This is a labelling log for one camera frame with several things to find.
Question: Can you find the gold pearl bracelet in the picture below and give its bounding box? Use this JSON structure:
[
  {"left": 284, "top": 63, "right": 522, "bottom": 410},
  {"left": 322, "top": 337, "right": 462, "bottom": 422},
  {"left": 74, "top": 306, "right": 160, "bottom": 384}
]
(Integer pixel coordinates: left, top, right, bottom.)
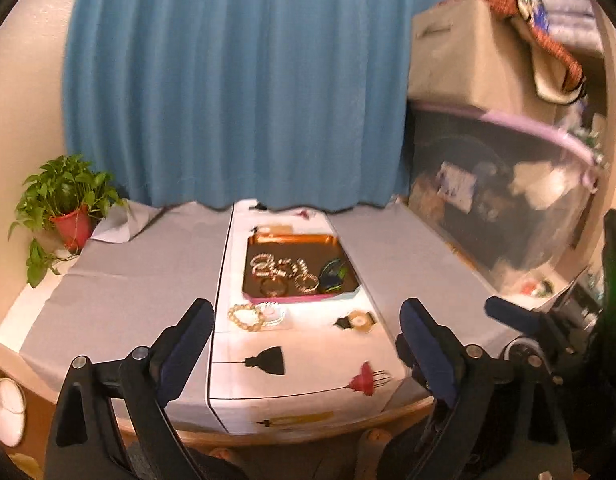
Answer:
[{"left": 227, "top": 302, "right": 266, "bottom": 333}]

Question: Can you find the pearl necklace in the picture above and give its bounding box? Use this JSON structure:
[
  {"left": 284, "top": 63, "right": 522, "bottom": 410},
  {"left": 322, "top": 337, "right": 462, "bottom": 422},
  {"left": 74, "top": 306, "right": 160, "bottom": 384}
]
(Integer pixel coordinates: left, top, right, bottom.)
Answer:
[{"left": 257, "top": 301, "right": 289, "bottom": 330}]

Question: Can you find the pastel beaded bracelet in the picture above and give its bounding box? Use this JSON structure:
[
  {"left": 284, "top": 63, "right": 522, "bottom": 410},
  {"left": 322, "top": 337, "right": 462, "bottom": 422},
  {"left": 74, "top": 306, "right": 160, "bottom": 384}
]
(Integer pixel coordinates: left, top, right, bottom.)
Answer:
[{"left": 249, "top": 252, "right": 277, "bottom": 279}]

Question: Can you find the copper jewelry tray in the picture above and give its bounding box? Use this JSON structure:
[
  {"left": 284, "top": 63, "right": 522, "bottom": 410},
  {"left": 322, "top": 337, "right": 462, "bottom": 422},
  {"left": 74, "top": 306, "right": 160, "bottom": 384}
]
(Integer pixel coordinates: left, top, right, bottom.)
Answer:
[{"left": 242, "top": 233, "right": 360, "bottom": 304}]

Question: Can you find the grey table cloth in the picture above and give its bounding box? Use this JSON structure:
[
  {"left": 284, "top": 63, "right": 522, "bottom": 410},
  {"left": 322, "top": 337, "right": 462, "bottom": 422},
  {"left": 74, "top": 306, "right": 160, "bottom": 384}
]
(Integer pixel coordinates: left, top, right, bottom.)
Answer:
[{"left": 21, "top": 203, "right": 513, "bottom": 436}]

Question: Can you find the clear plastic storage bin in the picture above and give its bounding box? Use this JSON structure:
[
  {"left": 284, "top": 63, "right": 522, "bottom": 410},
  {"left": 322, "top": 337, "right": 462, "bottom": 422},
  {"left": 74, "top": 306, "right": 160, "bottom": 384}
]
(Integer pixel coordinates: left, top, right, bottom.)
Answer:
[{"left": 409, "top": 102, "right": 598, "bottom": 292}]

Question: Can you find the white object on floor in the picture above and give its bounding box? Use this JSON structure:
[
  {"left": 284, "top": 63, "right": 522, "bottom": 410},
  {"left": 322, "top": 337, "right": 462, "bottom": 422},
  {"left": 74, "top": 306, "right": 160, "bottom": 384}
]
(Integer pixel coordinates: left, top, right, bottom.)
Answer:
[{"left": 0, "top": 377, "right": 27, "bottom": 448}]

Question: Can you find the black green smart watch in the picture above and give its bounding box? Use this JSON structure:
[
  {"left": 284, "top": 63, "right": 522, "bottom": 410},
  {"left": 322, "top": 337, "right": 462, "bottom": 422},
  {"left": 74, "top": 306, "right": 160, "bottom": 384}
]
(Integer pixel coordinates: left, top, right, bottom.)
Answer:
[{"left": 317, "top": 258, "right": 348, "bottom": 294}]

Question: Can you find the green potted plant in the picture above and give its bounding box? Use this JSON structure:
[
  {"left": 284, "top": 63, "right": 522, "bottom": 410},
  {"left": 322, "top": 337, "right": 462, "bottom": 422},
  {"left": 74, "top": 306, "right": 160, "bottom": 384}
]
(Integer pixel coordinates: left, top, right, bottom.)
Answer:
[{"left": 8, "top": 154, "right": 125, "bottom": 287}]

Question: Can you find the beige fabric storage box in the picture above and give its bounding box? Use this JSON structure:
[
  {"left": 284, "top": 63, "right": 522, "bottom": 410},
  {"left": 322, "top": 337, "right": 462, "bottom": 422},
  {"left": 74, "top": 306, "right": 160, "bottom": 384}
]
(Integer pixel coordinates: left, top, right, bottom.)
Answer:
[{"left": 408, "top": 0, "right": 556, "bottom": 124}]

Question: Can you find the blue curtain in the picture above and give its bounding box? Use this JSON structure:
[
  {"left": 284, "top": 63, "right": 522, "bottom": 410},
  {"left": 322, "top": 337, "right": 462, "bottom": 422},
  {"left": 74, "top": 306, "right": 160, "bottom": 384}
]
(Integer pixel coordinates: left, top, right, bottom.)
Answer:
[{"left": 62, "top": 0, "right": 441, "bottom": 211}]

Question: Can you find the gold bangle bracelet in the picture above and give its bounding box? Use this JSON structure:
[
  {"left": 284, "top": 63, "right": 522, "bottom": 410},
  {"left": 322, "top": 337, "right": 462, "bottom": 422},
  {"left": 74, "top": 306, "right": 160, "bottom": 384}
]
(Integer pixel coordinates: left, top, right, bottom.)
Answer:
[{"left": 293, "top": 273, "right": 321, "bottom": 295}]

